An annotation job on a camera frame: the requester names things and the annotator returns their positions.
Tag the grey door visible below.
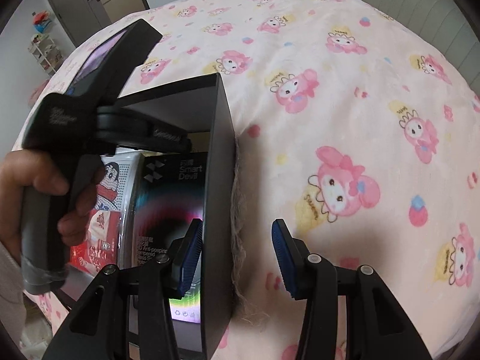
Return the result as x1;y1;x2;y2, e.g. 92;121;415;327
41;0;113;47

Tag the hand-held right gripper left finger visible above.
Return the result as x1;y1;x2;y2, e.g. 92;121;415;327
41;217;205;360

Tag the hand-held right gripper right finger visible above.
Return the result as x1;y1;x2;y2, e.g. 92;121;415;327
272;218;434;360

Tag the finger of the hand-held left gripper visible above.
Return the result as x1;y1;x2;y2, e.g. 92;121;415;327
95;104;193;154

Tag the red and blue toy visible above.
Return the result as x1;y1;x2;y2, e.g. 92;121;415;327
32;11;54;35

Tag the pink printed blanket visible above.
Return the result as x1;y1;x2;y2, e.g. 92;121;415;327
15;0;480;360

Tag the diamond painting kit packet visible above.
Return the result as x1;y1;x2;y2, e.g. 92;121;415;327
69;154;142;275

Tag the white shelf rack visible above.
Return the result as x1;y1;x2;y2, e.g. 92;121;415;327
28;34;64;76

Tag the dark grey shoe box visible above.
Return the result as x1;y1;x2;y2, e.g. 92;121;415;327
112;72;237;360

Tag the grey-green padded headboard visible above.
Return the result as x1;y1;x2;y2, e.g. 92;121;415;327
324;0;480;96

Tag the person's left hand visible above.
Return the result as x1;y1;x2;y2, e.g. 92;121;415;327
0;150;108;259

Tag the black iridescent box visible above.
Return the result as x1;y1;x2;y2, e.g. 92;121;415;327
127;152;209;325

